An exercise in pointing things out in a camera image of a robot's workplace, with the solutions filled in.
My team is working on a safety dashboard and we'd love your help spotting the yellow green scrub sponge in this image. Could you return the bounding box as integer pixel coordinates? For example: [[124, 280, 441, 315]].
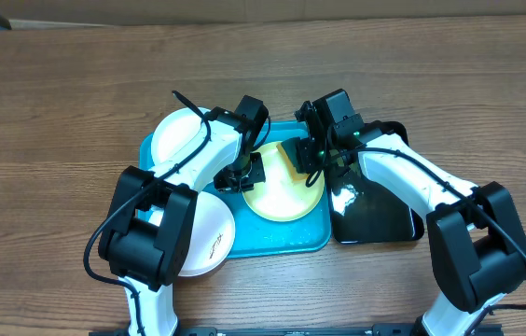
[[276, 137, 308, 183]]

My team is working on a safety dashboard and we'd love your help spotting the yellow green rimmed plate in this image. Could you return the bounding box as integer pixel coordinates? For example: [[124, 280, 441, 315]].
[[242, 141, 325, 222]]

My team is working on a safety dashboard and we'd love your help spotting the white plate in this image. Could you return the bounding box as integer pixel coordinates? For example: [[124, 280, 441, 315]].
[[151, 107, 206, 165], [140, 192, 235, 277]]

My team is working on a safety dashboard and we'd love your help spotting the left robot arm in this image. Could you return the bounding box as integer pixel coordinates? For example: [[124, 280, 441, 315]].
[[88, 102, 269, 335]]

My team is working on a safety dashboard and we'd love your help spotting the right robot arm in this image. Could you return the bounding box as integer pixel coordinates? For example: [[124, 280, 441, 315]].
[[290, 89, 526, 335]]

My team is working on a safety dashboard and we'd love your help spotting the teal plastic tray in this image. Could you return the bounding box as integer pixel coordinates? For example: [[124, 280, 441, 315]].
[[138, 121, 331, 259]]

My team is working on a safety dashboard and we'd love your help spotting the black water tray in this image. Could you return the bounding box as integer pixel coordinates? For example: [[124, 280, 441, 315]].
[[325, 120, 424, 244]]

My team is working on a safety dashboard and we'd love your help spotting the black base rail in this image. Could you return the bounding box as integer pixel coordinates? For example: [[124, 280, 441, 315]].
[[89, 321, 505, 336]]

